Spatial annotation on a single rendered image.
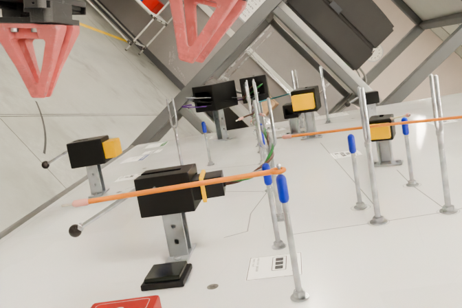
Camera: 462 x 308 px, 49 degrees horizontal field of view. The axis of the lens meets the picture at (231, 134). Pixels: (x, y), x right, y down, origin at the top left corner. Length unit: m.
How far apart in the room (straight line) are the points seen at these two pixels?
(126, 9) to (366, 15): 7.32
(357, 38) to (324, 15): 0.12
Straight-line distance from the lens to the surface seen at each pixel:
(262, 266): 0.48
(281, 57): 8.01
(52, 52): 0.53
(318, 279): 0.44
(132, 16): 8.66
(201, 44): 0.48
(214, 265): 0.50
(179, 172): 0.50
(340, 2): 1.58
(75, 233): 0.57
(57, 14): 0.52
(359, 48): 1.59
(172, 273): 0.48
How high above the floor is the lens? 1.31
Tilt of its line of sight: 9 degrees down
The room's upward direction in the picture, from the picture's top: 44 degrees clockwise
